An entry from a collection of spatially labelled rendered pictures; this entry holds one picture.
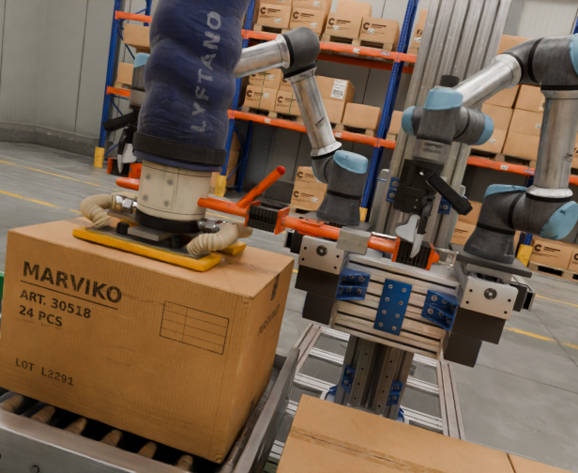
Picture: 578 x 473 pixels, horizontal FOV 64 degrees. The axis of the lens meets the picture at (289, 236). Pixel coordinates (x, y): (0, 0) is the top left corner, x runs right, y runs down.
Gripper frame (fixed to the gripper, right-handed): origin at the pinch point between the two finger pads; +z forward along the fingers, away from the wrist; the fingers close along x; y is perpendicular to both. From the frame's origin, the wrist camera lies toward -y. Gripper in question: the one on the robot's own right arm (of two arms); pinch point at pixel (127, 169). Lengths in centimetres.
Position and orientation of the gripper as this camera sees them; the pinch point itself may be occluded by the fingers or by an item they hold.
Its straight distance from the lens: 156.8
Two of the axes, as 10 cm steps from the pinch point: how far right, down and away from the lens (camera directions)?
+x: 2.3, -1.6, 9.6
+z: -2.0, 9.6, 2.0
